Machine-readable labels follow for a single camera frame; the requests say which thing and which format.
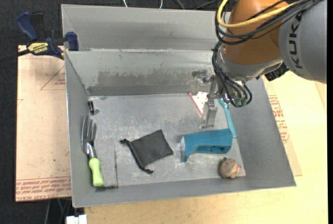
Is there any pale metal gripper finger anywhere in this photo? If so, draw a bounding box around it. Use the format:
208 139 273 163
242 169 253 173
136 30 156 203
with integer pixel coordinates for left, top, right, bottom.
199 106 211 129
208 99 219 127

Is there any teal plastic spoon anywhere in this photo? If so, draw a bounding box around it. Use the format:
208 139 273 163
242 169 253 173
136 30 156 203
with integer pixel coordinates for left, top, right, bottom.
217 98 238 138

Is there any white packet with red dots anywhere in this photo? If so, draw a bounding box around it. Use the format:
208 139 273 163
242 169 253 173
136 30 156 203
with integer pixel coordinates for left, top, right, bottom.
188 91 209 117

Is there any teal plastic toy drill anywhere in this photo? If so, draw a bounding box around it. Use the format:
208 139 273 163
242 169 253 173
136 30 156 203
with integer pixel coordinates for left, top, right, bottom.
180 128 234 163

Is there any brown toy animal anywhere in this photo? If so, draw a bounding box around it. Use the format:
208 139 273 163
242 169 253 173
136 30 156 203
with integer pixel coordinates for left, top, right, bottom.
217 156 246 180

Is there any grey metal bin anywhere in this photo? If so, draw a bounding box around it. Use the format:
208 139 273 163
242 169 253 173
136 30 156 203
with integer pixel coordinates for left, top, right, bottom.
61 4 297 208

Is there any small black clip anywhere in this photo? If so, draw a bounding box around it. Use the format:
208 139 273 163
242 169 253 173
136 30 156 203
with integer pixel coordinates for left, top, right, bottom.
87 100 100 116

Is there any brown cardboard board, red print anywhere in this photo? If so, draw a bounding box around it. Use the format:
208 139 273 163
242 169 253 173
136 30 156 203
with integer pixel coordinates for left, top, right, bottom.
15 45 303 203

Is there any black drawstring pouch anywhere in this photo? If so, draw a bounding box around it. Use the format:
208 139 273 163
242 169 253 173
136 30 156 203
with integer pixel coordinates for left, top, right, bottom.
120 129 174 175

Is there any green-handled metal garden fork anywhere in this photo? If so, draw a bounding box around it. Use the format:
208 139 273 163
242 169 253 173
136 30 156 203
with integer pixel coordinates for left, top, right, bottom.
81 114 105 188

